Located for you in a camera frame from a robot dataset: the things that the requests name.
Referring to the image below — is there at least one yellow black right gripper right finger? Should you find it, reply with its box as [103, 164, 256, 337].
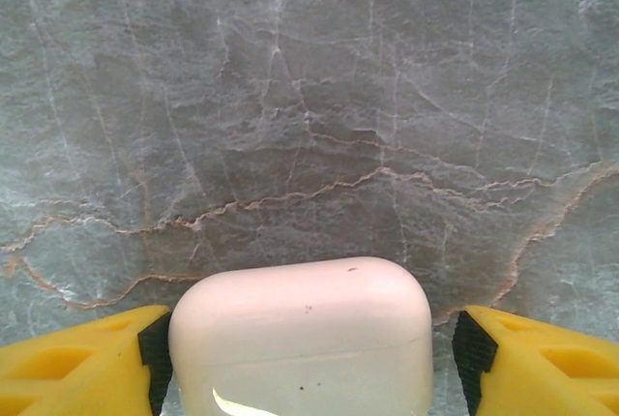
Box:
[452, 304, 619, 416]

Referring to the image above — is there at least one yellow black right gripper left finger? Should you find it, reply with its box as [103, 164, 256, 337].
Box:
[0, 304, 174, 416]

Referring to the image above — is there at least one white earbud charging case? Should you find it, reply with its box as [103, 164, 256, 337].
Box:
[167, 255, 435, 416]

